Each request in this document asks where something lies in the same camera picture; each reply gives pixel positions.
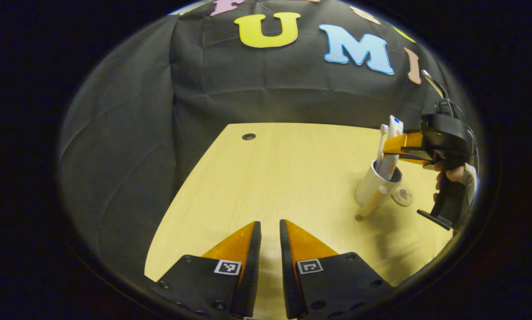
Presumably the round cork coaster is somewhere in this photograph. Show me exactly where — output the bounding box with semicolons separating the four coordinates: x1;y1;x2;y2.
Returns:
391;187;414;207

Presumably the white toothpaste tube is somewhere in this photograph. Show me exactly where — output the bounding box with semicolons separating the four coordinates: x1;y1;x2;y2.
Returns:
384;115;404;180

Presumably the black backdrop cloth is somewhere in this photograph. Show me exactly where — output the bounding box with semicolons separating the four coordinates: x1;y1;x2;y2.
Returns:
57;0;480;285

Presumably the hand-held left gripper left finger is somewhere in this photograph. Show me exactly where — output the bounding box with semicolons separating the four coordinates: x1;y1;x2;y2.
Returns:
156;220;263;320

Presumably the gripper cable with plug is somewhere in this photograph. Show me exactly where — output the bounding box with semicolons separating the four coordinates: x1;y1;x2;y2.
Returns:
421;69;477;169

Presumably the white toothbrush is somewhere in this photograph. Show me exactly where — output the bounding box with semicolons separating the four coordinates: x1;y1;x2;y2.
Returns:
376;124;389;172

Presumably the white cup with wooden handle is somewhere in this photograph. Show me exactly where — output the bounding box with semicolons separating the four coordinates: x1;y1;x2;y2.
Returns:
355;159;403;219

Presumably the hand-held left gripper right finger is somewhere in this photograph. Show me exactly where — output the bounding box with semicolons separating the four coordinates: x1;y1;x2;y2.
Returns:
279;219;393;320

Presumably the wooden desktop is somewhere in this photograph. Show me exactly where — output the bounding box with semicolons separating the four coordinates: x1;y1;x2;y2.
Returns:
144;123;455;320

